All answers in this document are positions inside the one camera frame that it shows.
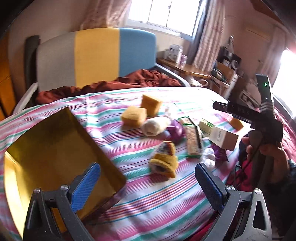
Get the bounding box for green small carton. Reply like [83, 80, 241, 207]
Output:
[199, 118, 214, 136]

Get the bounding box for beige tea box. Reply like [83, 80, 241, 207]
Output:
[209, 126, 238, 151]

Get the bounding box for white plastic bag ball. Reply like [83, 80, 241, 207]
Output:
[201, 148, 216, 170]

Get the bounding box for purple cartoon snack packet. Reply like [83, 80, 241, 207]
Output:
[211, 144, 228, 162]

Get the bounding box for cracker pack green ends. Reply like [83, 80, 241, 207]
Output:
[183, 124, 203, 158]

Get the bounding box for yellow dark knitted sock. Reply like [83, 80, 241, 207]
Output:
[149, 141, 179, 178]

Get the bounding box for yellow sponge block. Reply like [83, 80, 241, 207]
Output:
[140, 94, 163, 117]
[121, 106, 147, 127]

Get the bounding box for cream sock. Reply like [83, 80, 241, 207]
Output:
[141, 116, 171, 137]

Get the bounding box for yellow sponge block front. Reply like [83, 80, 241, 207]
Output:
[121, 106, 147, 127]

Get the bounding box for person right hand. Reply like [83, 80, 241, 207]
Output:
[241, 136, 290, 186]

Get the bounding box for small yellow sponge far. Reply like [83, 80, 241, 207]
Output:
[229, 118, 243, 131]

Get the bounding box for wooden desk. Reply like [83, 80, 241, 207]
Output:
[157, 58, 211, 79]

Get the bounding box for gold metal tin box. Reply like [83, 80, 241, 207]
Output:
[4, 108, 126, 233]

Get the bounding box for striped bed sheet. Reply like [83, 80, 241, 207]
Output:
[0, 86, 253, 241]

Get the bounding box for white appliance box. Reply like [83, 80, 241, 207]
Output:
[166, 44, 183, 64]

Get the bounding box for rust red blanket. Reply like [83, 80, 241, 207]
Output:
[35, 69, 182, 104]

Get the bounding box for pink checked curtain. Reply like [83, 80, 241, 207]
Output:
[193, 1, 225, 72]

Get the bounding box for grey yellow blue headboard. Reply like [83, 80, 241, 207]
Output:
[36, 28, 157, 91]

